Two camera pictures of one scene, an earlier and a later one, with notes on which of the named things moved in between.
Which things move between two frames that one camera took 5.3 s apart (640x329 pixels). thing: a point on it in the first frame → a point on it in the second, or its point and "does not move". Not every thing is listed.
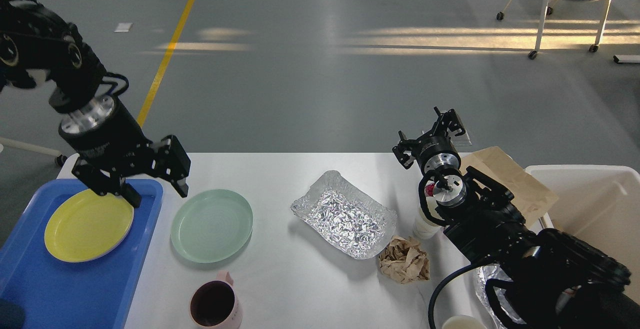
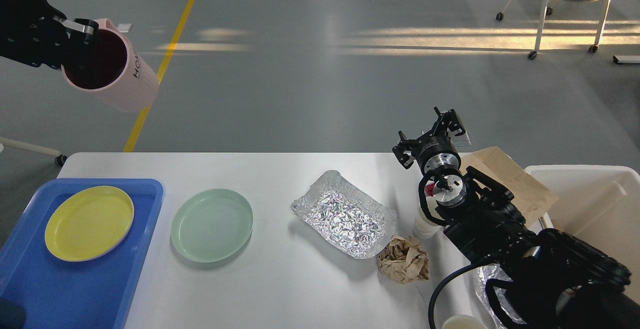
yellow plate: [84, 224] does not move
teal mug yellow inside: [12, 315] does not move
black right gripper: [432, 152] does not move
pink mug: [214, 304] → [107, 68]
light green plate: [210, 225] does not move
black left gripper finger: [171, 162] → [80, 32]
